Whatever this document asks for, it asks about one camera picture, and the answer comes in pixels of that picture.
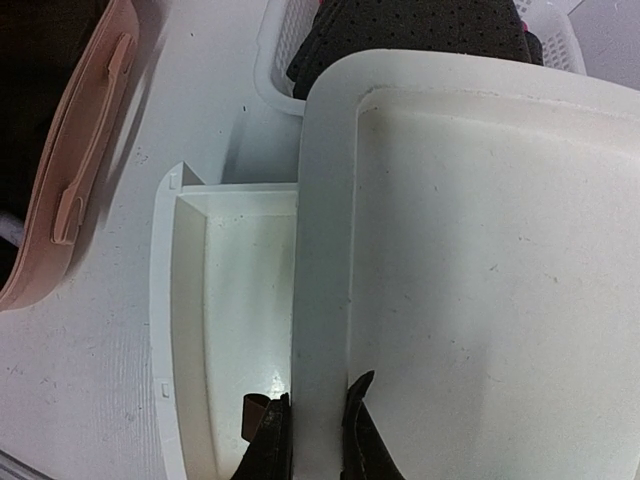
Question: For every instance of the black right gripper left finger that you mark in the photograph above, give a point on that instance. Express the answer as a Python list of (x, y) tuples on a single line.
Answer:
[(267, 427)]

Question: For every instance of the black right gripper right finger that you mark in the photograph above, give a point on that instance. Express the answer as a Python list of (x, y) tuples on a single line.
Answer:
[(364, 452)]

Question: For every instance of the white plastic storage bin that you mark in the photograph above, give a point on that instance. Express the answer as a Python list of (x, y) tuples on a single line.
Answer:
[(468, 230)]

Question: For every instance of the beige hard-shell suitcase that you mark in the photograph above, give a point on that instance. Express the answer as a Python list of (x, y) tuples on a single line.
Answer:
[(65, 66)]

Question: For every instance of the grey cylindrical tube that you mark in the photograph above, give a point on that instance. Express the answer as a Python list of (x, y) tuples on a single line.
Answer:
[(11, 229)]

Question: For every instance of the dark grey dotted garment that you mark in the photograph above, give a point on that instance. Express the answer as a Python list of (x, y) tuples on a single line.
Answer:
[(489, 28)]

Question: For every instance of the white perforated plastic basket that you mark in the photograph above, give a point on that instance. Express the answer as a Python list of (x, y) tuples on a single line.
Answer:
[(286, 24)]

